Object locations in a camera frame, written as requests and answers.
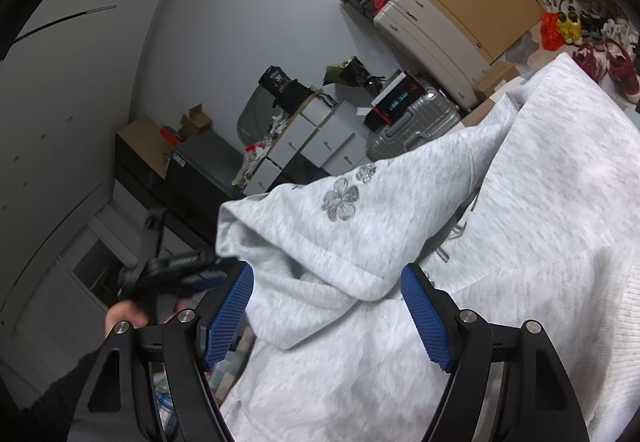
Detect light grey hoodie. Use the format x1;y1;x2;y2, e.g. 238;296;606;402
215;53;640;442

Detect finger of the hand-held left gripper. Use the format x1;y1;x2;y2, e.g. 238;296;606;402
182;267;236;294

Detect white desk with drawers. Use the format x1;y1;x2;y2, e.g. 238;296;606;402
232;92;373;197

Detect flat cardboard sheet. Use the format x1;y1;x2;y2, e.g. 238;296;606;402
116;116;176;180

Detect pile of loose shoes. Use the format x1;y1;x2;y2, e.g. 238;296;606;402
545;0;640;104

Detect grey arched mirror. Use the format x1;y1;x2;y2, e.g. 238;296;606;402
236;83;281;145

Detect blue plaid cloth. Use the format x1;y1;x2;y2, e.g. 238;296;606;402
150;369;178;442

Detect black tall cabinet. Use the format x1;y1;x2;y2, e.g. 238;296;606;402
115;132;173;218

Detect pile of desk clutter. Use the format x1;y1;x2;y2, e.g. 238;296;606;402
232;112;291;188

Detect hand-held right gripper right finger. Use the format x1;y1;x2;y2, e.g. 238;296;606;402
400;263;593;442

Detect orange plastic bag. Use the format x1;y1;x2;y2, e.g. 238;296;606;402
539;11;563;52

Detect black shopping bag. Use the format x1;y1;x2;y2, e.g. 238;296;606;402
258;64;315;115

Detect dark wrapped bouquet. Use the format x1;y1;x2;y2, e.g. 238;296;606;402
322;56;388;95

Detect white hard suitcase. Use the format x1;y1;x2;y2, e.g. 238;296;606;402
372;0;493;112

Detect person's left forearm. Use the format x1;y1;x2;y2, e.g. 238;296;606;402
0;349;108;442

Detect black red printed box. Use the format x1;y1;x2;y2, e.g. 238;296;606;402
372;72;432;119

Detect silver hard suitcase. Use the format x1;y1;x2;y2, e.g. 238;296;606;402
366;87;461;162

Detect dark grey fridge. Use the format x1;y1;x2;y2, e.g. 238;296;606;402
165;129;251;243

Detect closed cardboard box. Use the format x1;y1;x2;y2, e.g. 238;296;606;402
472;61;521;100

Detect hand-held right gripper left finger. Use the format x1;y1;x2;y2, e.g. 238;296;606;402
67;261;256;442

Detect person's left hand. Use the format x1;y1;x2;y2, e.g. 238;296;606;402
105;299;150;339

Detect open cardboard box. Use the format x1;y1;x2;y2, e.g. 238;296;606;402
177;103;213;140

